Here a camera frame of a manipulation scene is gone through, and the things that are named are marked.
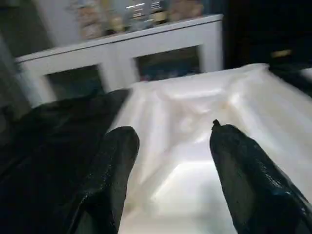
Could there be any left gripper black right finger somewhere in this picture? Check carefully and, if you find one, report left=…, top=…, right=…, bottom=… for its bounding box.
left=210, top=119, right=312, bottom=234

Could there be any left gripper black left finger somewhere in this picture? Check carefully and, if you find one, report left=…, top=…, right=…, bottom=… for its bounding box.
left=65, top=126, right=140, bottom=234

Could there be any white plastic table top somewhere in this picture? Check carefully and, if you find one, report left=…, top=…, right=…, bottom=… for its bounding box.
left=114, top=62, right=312, bottom=234

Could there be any black mat cloth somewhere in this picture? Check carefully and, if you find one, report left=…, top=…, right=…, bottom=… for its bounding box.
left=0, top=63, right=312, bottom=234

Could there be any white glass-door cabinet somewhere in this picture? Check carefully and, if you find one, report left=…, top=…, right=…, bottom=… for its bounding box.
left=14, top=13, right=224, bottom=108

